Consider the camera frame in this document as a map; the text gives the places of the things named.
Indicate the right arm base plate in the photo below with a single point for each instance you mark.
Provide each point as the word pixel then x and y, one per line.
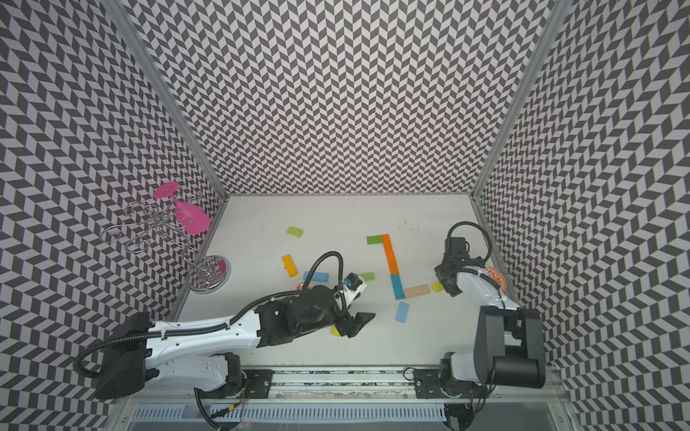
pixel 431 384

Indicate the pink plastic wine glass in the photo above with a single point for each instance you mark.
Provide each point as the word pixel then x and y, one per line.
pixel 192 218

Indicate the lime green block far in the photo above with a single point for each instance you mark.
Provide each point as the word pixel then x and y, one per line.
pixel 294 231

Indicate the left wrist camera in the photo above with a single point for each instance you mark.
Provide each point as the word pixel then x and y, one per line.
pixel 353 286

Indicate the orange block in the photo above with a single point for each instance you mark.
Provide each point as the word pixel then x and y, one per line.
pixel 392 265
pixel 389 251

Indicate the wire glass rack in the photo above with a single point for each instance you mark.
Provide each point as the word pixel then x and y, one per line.
pixel 146 223

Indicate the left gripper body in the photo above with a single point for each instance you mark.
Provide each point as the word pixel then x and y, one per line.
pixel 346 324

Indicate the pale blue block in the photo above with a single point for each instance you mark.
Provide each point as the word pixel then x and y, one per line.
pixel 402 313

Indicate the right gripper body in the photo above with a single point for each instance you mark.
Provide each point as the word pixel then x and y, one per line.
pixel 447 282

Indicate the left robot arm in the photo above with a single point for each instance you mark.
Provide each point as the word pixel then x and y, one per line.
pixel 142 352

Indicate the teal block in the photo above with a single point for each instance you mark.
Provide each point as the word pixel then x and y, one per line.
pixel 397 286

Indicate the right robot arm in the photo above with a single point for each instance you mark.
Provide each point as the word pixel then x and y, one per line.
pixel 509 340

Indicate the orange patterned cup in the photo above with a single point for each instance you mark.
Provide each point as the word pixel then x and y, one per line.
pixel 499 278

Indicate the yellow-orange block upper left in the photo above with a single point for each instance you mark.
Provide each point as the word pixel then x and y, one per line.
pixel 289 266

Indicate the tan wooden block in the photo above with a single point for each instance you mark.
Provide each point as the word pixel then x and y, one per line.
pixel 412 292

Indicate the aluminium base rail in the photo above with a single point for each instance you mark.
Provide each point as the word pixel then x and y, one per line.
pixel 385 384

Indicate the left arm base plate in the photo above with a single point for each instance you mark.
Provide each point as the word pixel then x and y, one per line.
pixel 256 385

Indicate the sky blue block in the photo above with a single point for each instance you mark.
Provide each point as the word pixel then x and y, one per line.
pixel 317 277

